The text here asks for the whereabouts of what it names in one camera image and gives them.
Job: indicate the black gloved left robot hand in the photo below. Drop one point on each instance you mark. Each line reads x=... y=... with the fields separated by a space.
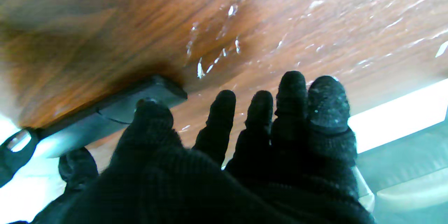
x=210 y=189

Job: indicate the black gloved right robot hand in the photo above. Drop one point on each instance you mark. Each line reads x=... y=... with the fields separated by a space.
x=78 y=168

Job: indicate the black remote control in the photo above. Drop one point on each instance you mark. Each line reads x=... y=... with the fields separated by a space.
x=87 y=129

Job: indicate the white tape scrap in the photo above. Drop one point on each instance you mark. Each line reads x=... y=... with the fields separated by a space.
x=441 y=49

